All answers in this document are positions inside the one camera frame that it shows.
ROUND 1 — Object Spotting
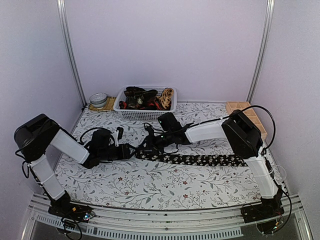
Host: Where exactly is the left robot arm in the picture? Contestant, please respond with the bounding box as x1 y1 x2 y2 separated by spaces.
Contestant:
13 113 136 217

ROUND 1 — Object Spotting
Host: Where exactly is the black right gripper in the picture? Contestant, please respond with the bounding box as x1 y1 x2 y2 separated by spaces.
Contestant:
137 130 174 155

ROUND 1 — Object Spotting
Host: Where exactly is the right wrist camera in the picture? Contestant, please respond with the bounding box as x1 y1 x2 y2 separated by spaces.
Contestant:
143 122 155 138

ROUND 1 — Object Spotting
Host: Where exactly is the woven bamboo mat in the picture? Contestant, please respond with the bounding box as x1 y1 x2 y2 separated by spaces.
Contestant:
88 96 116 112

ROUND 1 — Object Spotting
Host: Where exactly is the yellow beetle print tie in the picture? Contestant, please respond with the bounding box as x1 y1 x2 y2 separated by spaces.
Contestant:
159 88 174 110

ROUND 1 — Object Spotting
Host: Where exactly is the white plastic basket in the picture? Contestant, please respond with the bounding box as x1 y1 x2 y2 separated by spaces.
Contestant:
113 86 177 121

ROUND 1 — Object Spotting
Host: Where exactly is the right aluminium frame post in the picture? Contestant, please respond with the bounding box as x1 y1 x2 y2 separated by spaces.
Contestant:
246 0 275 103

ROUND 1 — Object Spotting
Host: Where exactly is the black white floral tie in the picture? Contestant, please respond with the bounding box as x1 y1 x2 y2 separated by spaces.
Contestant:
135 151 248 167

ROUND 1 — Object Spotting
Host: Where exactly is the aluminium frame post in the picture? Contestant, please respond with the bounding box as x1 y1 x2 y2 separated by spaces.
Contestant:
246 0 275 103
56 0 87 108

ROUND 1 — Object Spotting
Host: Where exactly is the dark floral brown tie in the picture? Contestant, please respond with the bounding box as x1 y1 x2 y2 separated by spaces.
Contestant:
123 86 158 104

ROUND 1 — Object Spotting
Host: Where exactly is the left aluminium frame post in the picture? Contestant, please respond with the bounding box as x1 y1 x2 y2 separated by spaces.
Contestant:
56 0 87 108

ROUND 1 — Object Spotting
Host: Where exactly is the clear plastic cup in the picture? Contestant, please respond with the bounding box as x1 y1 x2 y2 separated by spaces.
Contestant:
272 164 287 185

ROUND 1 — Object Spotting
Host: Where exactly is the front aluminium rail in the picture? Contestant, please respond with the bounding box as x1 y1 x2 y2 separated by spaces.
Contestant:
21 194 313 240

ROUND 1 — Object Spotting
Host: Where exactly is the wooden divided box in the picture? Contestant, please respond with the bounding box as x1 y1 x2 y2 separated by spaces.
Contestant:
225 101 268 141

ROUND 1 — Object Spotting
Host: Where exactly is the red navy striped tie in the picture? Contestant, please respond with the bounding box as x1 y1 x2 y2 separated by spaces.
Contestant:
118 99 164 111

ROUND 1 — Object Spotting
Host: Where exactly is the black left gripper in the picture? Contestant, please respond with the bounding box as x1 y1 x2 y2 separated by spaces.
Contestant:
99 143 138 161

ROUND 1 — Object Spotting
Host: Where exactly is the patterned ceramic bowl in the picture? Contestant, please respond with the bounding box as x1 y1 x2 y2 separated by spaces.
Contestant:
89 92 108 109

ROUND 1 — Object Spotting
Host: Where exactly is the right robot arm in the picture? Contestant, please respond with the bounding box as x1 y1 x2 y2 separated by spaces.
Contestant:
135 109 285 223

